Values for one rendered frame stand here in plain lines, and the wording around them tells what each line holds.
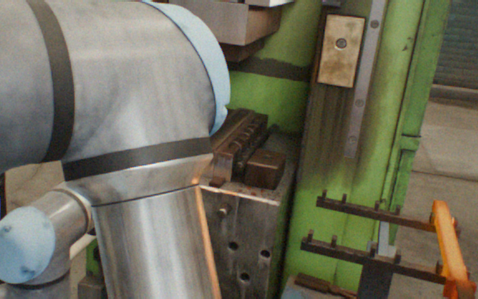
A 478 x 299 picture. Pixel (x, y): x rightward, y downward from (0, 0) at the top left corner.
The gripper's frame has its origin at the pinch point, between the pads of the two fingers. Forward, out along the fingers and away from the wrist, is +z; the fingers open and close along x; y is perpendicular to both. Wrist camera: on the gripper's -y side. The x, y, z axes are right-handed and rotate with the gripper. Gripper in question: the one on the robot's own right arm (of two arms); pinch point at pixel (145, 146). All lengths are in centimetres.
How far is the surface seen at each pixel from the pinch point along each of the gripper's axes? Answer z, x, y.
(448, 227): 28, 56, 17
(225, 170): 41.8, 3.3, 18.7
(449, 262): 13, 55, 17
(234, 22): 41.3, 2.7, -19.1
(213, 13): 41.3, -2.6, -20.4
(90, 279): 54, -44, 71
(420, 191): 298, 83, 111
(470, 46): 650, 149, 36
